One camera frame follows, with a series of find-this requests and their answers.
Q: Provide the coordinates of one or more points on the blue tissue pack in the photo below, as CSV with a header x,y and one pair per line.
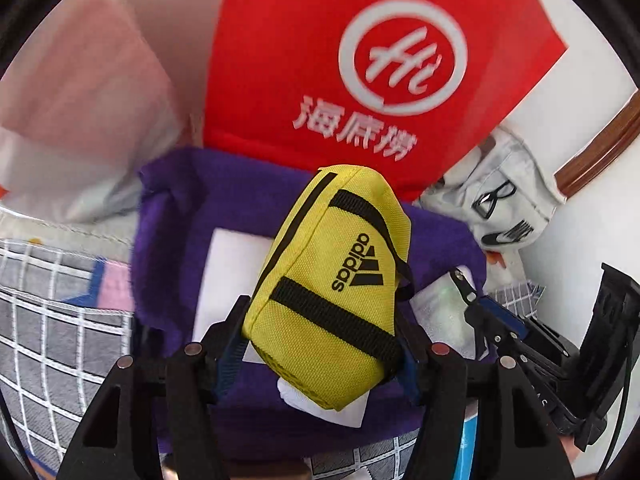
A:
x,y
470,445

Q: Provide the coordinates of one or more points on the red paper bag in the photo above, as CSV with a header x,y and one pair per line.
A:
x,y
280,60

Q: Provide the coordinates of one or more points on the white plastic shopping bag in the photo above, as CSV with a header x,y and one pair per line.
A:
x,y
75,110

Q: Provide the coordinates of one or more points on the grey waist bag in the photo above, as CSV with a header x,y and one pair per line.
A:
x,y
520,185

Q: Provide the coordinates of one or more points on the green wet wipes pack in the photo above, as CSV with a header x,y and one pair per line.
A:
x,y
440,310

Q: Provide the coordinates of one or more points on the purple fabric storage box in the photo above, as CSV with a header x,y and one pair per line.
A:
x,y
190,200

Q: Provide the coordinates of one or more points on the white flat card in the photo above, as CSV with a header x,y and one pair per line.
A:
x,y
225,270

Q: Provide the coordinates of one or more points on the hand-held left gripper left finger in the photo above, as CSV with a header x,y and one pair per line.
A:
x,y
227,355

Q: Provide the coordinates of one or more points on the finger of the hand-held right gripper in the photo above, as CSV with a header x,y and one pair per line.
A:
x,y
487,317

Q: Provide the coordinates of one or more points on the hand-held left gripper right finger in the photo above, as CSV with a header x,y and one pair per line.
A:
x,y
440,385

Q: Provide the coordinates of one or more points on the brown wooden door frame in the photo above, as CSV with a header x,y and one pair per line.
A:
x,y
605,152

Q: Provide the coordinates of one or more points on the grey checked blanket with stars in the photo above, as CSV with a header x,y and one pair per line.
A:
x,y
50,360

